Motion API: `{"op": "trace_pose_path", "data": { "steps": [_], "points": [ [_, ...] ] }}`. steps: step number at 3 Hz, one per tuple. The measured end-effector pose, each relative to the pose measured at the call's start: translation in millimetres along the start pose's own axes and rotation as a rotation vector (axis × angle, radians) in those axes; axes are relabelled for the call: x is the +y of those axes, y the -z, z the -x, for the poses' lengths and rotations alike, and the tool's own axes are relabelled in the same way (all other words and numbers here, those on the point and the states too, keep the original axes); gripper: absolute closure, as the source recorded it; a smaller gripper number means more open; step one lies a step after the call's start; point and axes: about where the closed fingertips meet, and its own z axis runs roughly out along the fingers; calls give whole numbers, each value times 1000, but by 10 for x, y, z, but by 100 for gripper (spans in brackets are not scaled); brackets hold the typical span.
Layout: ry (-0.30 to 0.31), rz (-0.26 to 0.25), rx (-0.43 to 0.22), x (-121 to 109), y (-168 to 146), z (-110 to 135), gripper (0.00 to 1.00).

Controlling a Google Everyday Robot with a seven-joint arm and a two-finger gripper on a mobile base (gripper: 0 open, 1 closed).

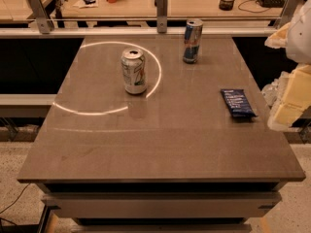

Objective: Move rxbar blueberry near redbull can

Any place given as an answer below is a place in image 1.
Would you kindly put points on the grey drawer front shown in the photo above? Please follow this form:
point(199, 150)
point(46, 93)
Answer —
point(161, 205)

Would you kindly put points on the right metal rail bracket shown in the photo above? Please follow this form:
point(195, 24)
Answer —
point(287, 13)

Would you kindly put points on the metal rail bracket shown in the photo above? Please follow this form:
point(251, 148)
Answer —
point(43, 20)
point(161, 15)
point(287, 13)

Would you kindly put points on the middle metal rail bracket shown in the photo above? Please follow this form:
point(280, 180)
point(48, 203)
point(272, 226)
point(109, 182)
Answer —
point(161, 15)

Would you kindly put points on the blue silver redbull can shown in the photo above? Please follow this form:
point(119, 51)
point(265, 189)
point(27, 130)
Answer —
point(192, 39)

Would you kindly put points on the black mesh pen cup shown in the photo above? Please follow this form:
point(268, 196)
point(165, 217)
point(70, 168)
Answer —
point(226, 5)

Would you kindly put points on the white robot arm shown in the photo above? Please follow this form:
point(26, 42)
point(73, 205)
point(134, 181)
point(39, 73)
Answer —
point(299, 37)

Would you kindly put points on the blue rxbar blueberry wrapper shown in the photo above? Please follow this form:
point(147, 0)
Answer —
point(237, 103)

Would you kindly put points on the left metal rail bracket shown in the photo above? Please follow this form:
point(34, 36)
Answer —
point(43, 20)

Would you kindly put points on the white green soda can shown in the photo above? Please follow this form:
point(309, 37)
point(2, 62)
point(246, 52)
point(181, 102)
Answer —
point(133, 69)

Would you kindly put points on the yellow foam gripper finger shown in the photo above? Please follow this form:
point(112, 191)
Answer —
point(293, 100)
point(279, 39)

